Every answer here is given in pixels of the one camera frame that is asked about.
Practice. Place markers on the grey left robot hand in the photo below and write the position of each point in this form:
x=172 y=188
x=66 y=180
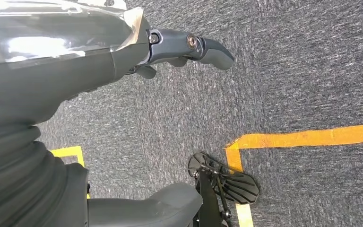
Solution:
x=59 y=72

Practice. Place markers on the yellow tape floor square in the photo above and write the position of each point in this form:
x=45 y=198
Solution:
x=294 y=139

